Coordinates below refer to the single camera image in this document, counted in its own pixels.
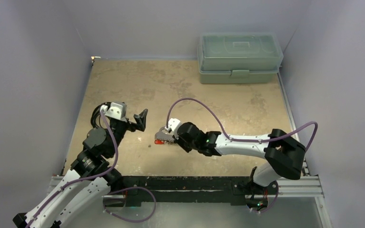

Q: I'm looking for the silver foot-shaped keyring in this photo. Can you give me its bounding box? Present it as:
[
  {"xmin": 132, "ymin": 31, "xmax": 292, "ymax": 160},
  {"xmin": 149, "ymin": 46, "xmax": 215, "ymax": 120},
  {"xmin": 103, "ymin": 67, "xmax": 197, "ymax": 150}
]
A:
[{"xmin": 154, "ymin": 126, "xmax": 175, "ymax": 144}]

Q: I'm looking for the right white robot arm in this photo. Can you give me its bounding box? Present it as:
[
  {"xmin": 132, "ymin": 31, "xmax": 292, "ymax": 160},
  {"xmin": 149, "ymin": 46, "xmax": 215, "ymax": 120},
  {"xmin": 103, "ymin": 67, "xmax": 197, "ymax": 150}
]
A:
[{"xmin": 166, "ymin": 118, "xmax": 306, "ymax": 193}]

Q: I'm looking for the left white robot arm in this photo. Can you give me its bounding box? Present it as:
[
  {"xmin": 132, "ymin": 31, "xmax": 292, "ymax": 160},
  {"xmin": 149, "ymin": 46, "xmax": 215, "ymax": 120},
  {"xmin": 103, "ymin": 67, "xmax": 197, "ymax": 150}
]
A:
[{"xmin": 13, "ymin": 103, "xmax": 148, "ymax": 228}]

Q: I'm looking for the green plastic storage box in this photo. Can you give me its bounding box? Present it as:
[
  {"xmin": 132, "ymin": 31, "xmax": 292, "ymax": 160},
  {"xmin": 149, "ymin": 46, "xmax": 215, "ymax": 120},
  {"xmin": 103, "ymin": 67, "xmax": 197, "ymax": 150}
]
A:
[{"xmin": 197, "ymin": 32, "xmax": 284, "ymax": 84}]

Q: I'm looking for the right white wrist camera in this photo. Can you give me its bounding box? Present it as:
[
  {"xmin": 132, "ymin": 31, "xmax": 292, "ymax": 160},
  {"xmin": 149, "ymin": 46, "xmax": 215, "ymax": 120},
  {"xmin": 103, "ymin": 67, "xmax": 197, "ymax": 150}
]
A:
[{"xmin": 166, "ymin": 118, "xmax": 182, "ymax": 139}]

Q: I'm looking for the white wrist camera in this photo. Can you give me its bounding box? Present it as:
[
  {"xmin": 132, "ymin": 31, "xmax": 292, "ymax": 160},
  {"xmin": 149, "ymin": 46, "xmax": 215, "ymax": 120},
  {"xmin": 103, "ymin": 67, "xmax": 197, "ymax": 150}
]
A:
[
  {"xmin": 100, "ymin": 102, "xmax": 127, "ymax": 122},
  {"xmin": 166, "ymin": 118, "xmax": 182, "ymax": 139}
]

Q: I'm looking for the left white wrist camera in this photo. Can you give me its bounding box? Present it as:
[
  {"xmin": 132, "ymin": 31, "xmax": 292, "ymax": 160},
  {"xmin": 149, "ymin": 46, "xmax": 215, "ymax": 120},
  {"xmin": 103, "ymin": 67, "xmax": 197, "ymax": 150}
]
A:
[{"xmin": 100, "ymin": 102, "xmax": 127, "ymax": 122}]

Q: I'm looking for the coiled black cable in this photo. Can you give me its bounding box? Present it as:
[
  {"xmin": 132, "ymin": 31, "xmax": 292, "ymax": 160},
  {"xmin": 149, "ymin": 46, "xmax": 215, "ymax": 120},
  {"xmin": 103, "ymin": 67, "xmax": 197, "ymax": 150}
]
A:
[{"xmin": 90, "ymin": 102, "xmax": 111, "ymax": 128}]

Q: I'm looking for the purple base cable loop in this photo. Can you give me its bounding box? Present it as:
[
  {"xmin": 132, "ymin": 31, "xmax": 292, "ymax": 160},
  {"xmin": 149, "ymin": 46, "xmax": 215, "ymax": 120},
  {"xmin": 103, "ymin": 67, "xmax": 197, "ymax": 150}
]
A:
[{"xmin": 102, "ymin": 187, "xmax": 157, "ymax": 224}]

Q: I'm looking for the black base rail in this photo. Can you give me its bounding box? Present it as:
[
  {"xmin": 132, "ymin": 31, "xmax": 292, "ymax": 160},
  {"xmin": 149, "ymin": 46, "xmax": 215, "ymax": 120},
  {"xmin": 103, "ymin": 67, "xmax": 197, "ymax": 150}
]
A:
[{"xmin": 123, "ymin": 176, "xmax": 278, "ymax": 207}]

